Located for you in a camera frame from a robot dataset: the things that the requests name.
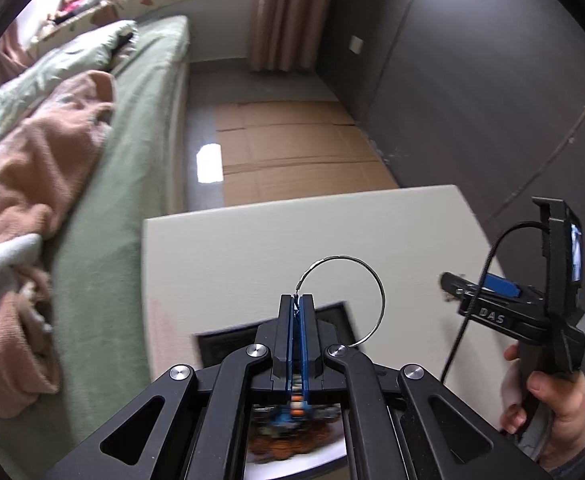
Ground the black square jewelry box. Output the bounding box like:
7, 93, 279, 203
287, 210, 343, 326
196, 308, 349, 479

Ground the colourful beaded jewelry pile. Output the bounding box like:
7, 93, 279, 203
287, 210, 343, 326
247, 374, 343, 464

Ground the person's right hand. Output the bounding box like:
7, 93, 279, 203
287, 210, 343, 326
499, 342, 585, 474

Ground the white foam board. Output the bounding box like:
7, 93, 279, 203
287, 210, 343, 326
142, 185, 509, 422

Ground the flattened cardboard sheet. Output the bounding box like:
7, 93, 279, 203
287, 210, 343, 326
214, 101, 398, 207

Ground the pink fleece blanket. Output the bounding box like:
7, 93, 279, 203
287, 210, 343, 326
0, 70, 116, 418

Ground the brown pink curtain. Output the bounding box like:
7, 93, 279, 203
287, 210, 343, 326
248, 0, 331, 73

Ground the green floral quilt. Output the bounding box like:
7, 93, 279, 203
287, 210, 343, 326
0, 20, 138, 141

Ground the left side pink curtain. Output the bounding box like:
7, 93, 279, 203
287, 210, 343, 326
0, 21, 33, 87

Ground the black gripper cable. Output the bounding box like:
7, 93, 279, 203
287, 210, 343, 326
439, 220, 545, 386

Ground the white wall socket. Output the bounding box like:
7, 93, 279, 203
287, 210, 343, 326
349, 36, 363, 55

